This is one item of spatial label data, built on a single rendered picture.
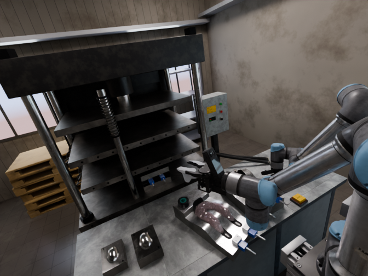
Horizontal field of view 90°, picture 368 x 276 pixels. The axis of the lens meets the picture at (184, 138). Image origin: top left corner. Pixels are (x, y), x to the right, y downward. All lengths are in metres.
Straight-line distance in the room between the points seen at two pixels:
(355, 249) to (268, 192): 0.22
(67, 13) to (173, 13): 1.92
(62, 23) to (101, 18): 0.61
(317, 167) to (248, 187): 0.21
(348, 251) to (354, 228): 0.08
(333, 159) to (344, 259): 0.26
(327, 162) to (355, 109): 0.42
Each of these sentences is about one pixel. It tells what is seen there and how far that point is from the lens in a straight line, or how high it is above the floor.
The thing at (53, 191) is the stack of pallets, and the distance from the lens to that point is 3.61.
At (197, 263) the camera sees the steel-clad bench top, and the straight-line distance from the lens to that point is 1.26.
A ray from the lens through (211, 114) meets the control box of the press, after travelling 1.88.
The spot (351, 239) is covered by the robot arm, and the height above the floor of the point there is 1.40.
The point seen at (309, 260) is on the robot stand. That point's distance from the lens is 1.03.
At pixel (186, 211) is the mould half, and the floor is 0.90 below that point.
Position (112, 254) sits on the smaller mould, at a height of 0.84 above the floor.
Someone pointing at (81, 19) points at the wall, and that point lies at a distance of 4.09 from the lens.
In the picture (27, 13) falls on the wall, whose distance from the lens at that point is 4.15.
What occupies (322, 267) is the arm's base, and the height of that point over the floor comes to 1.08.
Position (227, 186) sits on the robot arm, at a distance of 0.66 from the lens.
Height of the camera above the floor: 1.87
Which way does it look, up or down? 23 degrees down
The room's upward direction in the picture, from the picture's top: 10 degrees counter-clockwise
